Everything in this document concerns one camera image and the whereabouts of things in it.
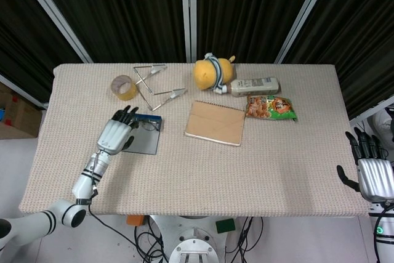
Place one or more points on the grey partition frame post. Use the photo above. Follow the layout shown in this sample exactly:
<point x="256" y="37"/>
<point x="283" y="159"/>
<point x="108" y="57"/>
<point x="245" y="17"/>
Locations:
<point x="58" y="16"/>
<point x="369" y="115"/>
<point x="188" y="13"/>
<point x="24" y="93"/>
<point x="304" y="16"/>

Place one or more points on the green block under table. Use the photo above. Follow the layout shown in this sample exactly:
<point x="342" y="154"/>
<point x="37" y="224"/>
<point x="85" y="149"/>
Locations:
<point x="225" y="226"/>

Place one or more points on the yellow packing tape roll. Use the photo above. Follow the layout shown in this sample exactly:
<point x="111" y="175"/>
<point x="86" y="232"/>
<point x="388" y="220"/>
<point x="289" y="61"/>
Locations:
<point x="127" y="92"/>

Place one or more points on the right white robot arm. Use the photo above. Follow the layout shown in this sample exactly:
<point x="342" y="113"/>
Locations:
<point x="384" y="232"/>

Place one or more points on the beige sauce bottle white cap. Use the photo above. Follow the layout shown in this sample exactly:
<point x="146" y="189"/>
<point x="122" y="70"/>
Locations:
<point x="255" y="86"/>

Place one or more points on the green snack bag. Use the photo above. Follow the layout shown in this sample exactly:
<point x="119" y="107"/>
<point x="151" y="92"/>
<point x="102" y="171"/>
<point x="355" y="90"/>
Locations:
<point x="271" y="109"/>

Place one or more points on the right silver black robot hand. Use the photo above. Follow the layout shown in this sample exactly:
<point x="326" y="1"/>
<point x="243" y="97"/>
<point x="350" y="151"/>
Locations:
<point x="374" y="176"/>

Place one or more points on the blue glasses case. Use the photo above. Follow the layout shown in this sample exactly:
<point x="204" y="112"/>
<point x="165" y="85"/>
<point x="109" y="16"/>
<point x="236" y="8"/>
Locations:
<point x="144" y="143"/>

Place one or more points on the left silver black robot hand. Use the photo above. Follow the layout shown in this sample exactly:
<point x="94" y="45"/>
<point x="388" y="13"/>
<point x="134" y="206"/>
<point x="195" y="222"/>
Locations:
<point x="114" y="135"/>

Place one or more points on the orange block under table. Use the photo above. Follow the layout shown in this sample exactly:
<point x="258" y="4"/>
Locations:
<point x="135" y="220"/>

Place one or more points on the brown cover spiral notebook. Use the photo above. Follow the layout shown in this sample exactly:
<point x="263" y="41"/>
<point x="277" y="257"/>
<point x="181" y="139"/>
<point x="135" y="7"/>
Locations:
<point x="215" y="124"/>

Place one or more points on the wire-rimmed eyeglasses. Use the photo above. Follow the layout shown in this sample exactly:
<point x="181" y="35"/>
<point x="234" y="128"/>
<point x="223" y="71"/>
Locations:
<point x="149" y="127"/>

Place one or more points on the yellow plush toy striped scarf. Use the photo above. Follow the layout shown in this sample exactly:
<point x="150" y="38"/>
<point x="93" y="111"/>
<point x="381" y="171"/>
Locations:
<point x="204" y="73"/>

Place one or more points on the silver robot base column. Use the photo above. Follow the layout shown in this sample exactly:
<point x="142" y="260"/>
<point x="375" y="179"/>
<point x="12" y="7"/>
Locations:
<point x="191" y="238"/>

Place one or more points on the beige woven tablecloth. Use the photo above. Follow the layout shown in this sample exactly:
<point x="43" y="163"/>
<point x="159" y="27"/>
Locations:
<point x="215" y="176"/>

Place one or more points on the brown cardboard box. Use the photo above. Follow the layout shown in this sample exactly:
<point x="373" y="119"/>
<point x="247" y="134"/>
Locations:
<point x="18" y="115"/>

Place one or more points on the black curtain panel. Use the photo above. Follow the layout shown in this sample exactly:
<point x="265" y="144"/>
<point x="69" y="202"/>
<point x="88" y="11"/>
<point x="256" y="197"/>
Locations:
<point x="246" y="10"/>
<point x="363" y="44"/>
<point x="27" y="47"/>
<point x="123" y="13"/>

